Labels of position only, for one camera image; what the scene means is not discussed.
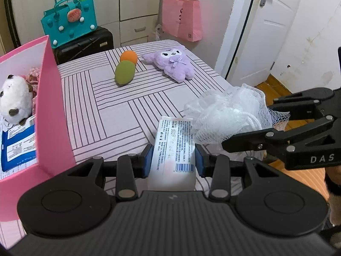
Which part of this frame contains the green makeup sponge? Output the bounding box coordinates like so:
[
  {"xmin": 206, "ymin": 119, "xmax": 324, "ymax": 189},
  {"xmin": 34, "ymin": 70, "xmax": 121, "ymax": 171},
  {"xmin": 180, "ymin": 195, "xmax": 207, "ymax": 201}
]
[{"xmin": 114, "ymin": 61, "xmax": 136, "ymax": 86}]

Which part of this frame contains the white spotted plush toy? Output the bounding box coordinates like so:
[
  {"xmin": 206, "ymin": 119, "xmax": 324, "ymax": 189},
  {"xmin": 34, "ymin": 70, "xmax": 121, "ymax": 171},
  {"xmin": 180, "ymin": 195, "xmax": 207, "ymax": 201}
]
[{"xmin": 0, "ymin": 75, "xmax": 34, "ymax": 126}]

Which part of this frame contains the black suitcase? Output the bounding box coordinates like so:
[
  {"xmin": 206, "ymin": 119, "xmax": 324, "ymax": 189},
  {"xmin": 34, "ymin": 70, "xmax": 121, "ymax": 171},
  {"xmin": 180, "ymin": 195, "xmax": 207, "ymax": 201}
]
[{"xmin": 52, "ymin": 27, "xmax": 114, "ymax": 65}]

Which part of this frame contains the blue wet wipes pack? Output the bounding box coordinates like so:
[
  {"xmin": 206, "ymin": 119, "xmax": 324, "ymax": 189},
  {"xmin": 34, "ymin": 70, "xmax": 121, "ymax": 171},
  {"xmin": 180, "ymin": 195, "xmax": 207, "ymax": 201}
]
[{"xmin": 0, "ymin": 123, "xmax": 39, "ymax": 172}]

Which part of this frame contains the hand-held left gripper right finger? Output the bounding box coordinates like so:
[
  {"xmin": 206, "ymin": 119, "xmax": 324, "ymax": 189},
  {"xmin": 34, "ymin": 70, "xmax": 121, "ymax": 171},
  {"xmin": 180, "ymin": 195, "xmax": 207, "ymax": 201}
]
[{"xmin": 195, "ymin": 145, "xmax": 279, "ymax": 200}]

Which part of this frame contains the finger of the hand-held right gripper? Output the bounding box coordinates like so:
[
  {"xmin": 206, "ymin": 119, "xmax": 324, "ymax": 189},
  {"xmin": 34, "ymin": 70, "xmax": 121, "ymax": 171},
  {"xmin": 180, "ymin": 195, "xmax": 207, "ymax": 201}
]
[
  {"xmin": 268, "ymin": 87, "xmax": 335, "ymax": 123},
  {"xmin": 221, "ymin": 120, "xmax": 335, "ymax": 163}
]

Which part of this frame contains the person's right hand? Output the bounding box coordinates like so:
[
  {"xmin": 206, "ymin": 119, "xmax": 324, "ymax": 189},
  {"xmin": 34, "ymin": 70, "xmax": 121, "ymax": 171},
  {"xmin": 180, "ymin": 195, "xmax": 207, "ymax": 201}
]
[{"xmin": 325, "ymin": 165, "xmax": 341, "ymax": 186}]

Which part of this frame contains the white door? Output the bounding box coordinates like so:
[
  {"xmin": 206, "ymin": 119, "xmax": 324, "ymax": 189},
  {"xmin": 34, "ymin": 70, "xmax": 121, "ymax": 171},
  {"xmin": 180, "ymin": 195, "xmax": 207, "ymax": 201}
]
[{"xmin": 214, "ymin": 0, "xmax": 305, "ymax": 87}]

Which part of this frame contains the purple plush toy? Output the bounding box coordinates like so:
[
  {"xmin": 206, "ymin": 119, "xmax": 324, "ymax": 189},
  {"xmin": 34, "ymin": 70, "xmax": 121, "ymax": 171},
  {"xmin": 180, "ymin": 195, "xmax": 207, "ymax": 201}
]
[{"xmin": 141, "ymin": 45, "xmax": 195, "ymax": 83}]

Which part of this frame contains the teal tote bag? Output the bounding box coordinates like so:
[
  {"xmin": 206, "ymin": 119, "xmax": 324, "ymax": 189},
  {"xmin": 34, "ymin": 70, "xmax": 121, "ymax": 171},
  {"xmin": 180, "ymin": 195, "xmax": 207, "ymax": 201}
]
[{"xmin": 40, "ymin": 0, "xmax": 98, "ymax": 49}]

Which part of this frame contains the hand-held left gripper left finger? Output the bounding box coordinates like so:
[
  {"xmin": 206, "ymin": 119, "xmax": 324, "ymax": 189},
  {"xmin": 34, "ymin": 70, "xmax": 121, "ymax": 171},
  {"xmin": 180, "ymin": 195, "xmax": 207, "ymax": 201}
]
[{"xmin": 68, "ymin": 144, "xmax": 153, "ymax": 202}]

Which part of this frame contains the white wardrobe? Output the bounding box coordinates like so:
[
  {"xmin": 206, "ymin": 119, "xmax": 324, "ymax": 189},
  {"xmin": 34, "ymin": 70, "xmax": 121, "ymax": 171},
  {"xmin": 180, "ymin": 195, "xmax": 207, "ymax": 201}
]
[{"xmin": 5, "ymin": 0, "xmax": 163, "ymax": 49}]

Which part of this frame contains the pink shopping bag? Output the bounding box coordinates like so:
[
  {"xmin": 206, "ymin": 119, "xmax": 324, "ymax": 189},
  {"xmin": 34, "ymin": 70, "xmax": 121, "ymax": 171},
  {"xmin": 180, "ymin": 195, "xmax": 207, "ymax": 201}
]
[{"xmin": 162, "ymin": 0, "xmax": 203, "ymax": 42}]

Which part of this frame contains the orange makeup sponge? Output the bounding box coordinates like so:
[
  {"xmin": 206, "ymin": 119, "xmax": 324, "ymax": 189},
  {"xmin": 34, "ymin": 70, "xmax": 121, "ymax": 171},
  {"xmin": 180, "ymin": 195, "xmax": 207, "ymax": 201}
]
[{"xmin": 120, "ymin": 51, "xmax": 138, "ymax": 66}]

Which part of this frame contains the pink floral cloth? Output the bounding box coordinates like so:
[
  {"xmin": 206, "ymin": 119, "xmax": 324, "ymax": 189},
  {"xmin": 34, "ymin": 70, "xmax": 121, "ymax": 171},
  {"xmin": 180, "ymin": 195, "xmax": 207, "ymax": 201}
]
[{"xmin": 23, "ymin": 67, "xmax": 41, "ymax": 92}]

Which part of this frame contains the black curved frame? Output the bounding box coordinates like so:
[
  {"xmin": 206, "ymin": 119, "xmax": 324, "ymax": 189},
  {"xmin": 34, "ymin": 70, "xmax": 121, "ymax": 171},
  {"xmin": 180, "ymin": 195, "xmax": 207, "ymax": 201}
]
[{"xmin": 2, "ymin": 0, "xmax": 22, "ymax": 49}]

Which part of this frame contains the white tissue packet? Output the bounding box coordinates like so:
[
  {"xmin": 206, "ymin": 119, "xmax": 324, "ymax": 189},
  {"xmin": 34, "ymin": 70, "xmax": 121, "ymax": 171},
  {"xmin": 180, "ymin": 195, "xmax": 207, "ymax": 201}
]
[{"xmin": 147, "ymin": 116, "xmax": 197, "ymax": 192}]

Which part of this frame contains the pink storage box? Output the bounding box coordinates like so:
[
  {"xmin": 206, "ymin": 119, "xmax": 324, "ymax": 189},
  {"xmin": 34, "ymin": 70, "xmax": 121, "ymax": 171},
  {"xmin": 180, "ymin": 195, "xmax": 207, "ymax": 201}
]
[{"xmin": 0, "ymin": 35, "xmax": 78, "ymax": 222}]

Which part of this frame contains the person's right forearm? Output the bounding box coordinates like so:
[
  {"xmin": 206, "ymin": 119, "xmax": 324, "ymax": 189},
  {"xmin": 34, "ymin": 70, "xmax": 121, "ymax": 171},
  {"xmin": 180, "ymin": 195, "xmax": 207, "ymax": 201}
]
[{"xmin": 325, "ymin": 177, "xmax": 341, "ymax": 227}]

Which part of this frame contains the white mesh bath pouf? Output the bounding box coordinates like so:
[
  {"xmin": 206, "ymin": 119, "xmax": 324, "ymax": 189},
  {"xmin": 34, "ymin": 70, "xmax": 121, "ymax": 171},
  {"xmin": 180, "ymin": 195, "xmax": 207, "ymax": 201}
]
[{"xmin": 184, "ymin": 83, "xmax": 291, "ymax": 145}]

